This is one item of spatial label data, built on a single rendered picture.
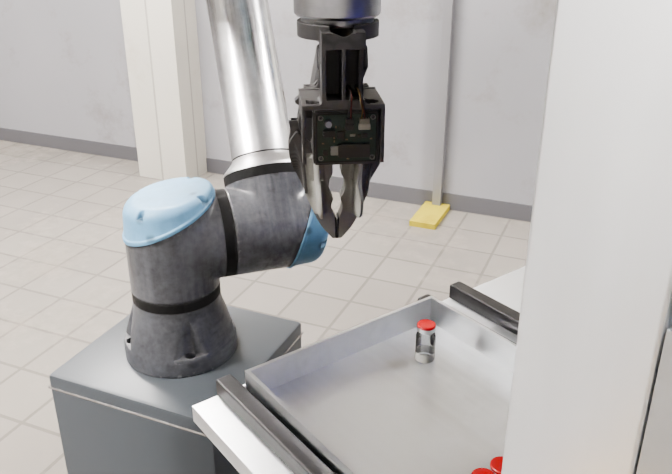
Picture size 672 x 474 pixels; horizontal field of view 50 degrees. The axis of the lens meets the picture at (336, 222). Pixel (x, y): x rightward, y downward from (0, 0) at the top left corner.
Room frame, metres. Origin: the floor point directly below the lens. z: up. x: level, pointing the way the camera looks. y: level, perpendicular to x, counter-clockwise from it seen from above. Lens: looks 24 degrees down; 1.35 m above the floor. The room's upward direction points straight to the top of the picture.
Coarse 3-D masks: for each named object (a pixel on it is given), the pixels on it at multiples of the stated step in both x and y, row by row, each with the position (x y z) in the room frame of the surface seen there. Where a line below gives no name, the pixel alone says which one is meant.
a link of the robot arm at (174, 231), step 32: (160, 192) 0.86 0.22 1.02; (192, 192) 0.85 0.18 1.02; (224, 192) 0.87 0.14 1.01; (128, 224) 0.81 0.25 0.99; (160, 224) 0.80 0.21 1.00; (192, 224) 0.81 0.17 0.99; (224, 224) 0.83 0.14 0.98; (128, 256) 0.82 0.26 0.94; (160, 256) 0.80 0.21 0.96; (192, 256) 0.80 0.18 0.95; (224, 256) 0.82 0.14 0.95; (160, 288) 0.80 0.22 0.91; (192, 288) 0.81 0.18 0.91
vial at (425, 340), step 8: (416, 336) 0.69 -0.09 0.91; (424, 336) 0.68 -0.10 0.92; (432, 336) 0.68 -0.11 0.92; (416, 344) 0.68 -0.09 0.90; (424, 344) 0.68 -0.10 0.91; (432, 344) 0.68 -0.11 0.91; (416, 352) 0.68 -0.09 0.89; (424, 352) 0.68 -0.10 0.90; (432, 352) 0.68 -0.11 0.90; (424, 360) 0.68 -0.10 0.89; (432, 360) 0.68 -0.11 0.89
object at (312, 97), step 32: (320, 32) 0.60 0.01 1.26; (352, 32) 0.61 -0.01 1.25; (320, 64) 0.61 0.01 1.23; (352, 64) 0.62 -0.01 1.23; (320, 96) 0.61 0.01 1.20; (352, 96) 0.61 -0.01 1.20; (320, 128) 0.60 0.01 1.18; (352, 128) 0.59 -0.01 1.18; (384, 128) 0.60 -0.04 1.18; (320, 160) 0.60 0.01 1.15; (352, 160) 0.60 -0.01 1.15
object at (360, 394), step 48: (336, 336) 0.68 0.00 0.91; (384, 336) 0.72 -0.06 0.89; (480, 336) 0.70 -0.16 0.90; (288, 384) 0.64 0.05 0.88; (336, 384) 0.64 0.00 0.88; (384, 384) 0.64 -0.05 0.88; (432, 384) 0.64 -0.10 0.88; (480, 384) 0.64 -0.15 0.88; (336, 432) 0.56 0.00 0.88; (384, 432) 0.56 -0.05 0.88; (432, 432) 0.56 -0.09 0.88; (480, 432) 0.56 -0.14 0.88
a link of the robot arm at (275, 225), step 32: (224, 0) 1.01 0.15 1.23; (256, 0) 1.02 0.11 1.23; (224, 32) 1.00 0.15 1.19; (256, 32) 1.00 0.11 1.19; (224, 64) 0.98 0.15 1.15; (256, 64) 0.97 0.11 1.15; (224, 96) 0.97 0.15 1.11; (256, 96) 0.95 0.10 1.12; (256, 128) 0.92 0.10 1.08; (288, 128) 0.95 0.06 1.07; (256, 160) 0.89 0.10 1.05; (288, 160) 0.90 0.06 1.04; (256, 192) 0.87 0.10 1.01; (288, 192) 0.87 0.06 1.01; (256, 224) 0.84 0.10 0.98; (288, 224) 0.85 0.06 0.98; (320, 224) 0.86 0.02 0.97; (256, 256) 0.83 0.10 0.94; (288, 256) 0.85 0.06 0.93
